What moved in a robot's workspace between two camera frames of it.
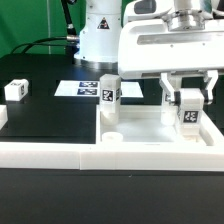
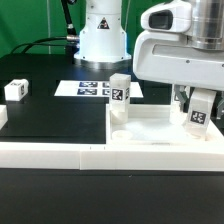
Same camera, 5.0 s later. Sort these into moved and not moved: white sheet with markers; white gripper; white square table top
Moved: white square table top; white gripper
Not moved: white sheet with markers
